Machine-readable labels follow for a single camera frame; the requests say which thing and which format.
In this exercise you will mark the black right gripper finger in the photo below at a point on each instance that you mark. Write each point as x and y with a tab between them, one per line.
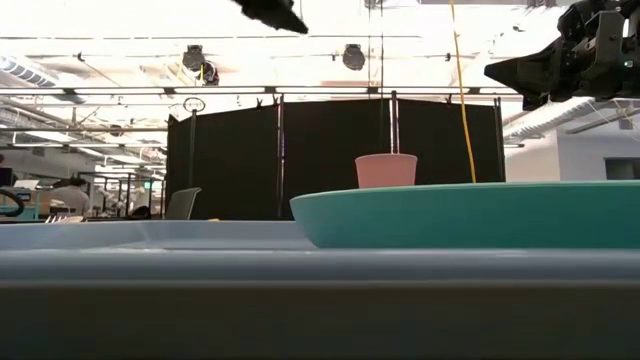
530	75

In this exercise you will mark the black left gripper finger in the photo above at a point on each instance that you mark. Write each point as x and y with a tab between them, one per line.
275	14

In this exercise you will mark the teal plate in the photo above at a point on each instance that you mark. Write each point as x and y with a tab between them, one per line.
465	215

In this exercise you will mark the pink plastic cup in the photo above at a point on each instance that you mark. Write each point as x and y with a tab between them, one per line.
386	171

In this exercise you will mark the grey plastic tray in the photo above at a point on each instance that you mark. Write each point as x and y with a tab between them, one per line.
150	265

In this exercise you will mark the black ceiling spotlight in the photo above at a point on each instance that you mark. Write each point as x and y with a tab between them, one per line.
193	57
353	56

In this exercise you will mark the round sign on pole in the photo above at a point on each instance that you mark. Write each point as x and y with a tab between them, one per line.
194	104

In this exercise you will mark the black partition screen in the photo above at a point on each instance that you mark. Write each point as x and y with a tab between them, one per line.
330	150

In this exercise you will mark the grey chair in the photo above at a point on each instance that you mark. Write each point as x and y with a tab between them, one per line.
182	204

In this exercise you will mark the person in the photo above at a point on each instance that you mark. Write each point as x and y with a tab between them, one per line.
72	196

